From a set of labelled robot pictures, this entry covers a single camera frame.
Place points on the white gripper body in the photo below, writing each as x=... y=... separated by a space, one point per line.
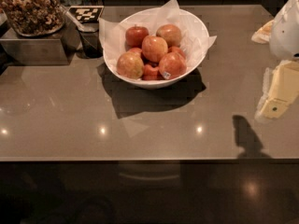
x=286 y=32

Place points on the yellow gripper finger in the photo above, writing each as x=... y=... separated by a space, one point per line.
x=262 y=35
x=280 y=90

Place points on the red apple with sticker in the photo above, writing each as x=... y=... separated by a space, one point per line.
x=172 y=65

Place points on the small red apple right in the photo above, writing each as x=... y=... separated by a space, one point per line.
x=177 y=50

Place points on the small red apple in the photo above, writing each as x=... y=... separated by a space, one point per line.
x=177 y=50
x=137 y=51

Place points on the red-yellow apple back right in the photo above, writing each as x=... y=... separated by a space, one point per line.
x=171 y=34

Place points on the large centre top apple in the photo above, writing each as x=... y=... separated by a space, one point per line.
x=154 y=48

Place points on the red apple bottom centre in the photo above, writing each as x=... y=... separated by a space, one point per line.
x=151 y=73

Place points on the red apple back left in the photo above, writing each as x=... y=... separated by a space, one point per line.
x=135 y=35

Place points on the small red apple middle left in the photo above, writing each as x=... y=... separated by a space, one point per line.
x=137 y=51

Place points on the yellow-red apple front left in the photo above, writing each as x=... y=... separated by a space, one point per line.
x=130 y=65

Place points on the white paper bowl liner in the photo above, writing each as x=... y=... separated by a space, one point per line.
x=190 y=31

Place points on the dark glass cup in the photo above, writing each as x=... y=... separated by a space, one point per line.
x=91 y=44

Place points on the black white marker tag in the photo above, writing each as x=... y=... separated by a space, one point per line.
x=86 y=13

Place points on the metal box stand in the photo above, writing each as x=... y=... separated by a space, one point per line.
x=56 y=49

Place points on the glass jar of nuts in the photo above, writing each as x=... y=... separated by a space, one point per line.
x=33 y=17

